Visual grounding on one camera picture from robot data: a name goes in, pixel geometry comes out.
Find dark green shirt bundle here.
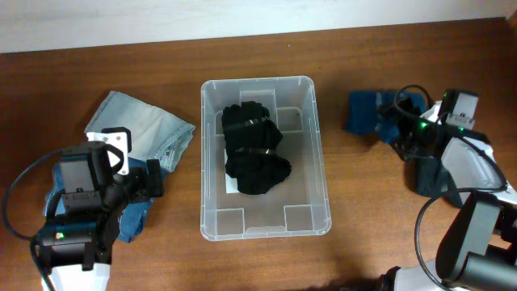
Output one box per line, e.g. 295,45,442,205
404,156,464,208

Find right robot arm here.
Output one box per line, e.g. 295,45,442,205
346,85,516,290

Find white label in bin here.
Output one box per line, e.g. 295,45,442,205
225,172,239,194

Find clear plastic storage bin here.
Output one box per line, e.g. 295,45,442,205
200,76,331,242

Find light blue jeans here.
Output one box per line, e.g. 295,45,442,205
85,91,195,173

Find black cable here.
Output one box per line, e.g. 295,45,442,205
392,83,509,291
1,147,69,291

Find right black cable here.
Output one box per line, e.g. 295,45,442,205
392,83,509,291

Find black shirt bundle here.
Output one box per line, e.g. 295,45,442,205
221,101,292,196

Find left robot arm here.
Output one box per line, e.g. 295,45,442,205
31,141,164,290

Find left black cable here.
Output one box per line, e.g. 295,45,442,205
1,147,69,291

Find medium blue jeans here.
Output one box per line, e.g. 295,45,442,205
43,164,153,243

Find blue shirt bundle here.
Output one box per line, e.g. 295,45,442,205
345,91,432,139

